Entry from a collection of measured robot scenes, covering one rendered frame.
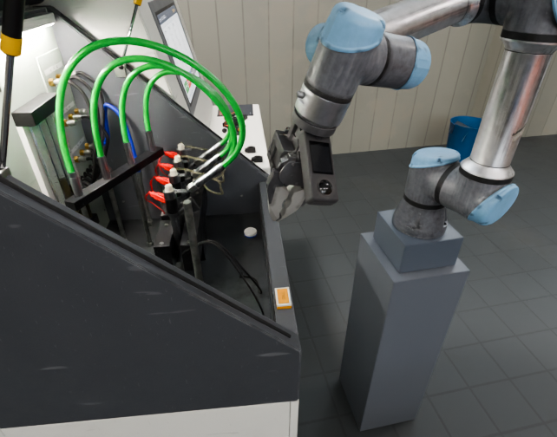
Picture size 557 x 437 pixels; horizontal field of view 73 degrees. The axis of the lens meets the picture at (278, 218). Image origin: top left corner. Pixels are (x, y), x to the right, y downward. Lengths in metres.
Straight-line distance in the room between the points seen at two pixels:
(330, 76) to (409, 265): 0.72
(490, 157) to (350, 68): 0.51
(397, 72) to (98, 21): 0.82
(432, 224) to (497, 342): 1.20
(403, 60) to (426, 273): 0.71
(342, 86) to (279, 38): 2.83
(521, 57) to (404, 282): 0.60
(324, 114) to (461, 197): 0.53
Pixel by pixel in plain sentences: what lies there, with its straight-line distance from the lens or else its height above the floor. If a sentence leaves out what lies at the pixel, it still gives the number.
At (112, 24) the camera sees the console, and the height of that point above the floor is 1.41.
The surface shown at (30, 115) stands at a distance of 0.92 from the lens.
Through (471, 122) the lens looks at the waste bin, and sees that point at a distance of 3.93.
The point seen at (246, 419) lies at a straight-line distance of 0.90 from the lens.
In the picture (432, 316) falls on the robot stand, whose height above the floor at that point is 0.63.
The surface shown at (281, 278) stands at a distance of 0.85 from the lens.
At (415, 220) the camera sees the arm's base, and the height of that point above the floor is 0.94.
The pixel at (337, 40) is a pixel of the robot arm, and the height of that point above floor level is 1.45.
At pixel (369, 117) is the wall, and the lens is 3.80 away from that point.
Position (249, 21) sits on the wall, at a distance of 3.30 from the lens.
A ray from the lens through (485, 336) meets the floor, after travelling 2.22.
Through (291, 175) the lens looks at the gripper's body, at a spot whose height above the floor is 1.25.
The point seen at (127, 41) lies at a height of 1.42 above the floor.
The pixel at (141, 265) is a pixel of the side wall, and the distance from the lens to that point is 0.58.
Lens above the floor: 1.53
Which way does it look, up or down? 34 degrees down
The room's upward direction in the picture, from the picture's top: straight up
